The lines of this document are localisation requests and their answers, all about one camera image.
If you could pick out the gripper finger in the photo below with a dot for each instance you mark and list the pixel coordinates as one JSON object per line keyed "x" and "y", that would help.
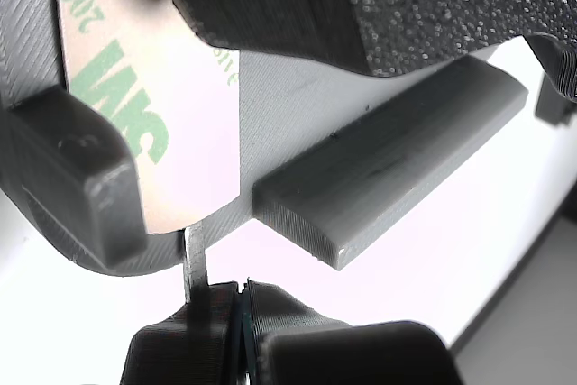
{"x": 180, "y": 349}
{"x": 338, "y": 358}
{"x": 428, "y": 6}

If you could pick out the gray fixture with dark legs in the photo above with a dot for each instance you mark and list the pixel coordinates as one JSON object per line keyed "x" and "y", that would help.
{"x": 383, "y": 177}

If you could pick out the tan 3M tape liner strip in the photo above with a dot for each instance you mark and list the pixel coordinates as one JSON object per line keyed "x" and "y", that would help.
{"x": 189, "y": 155}

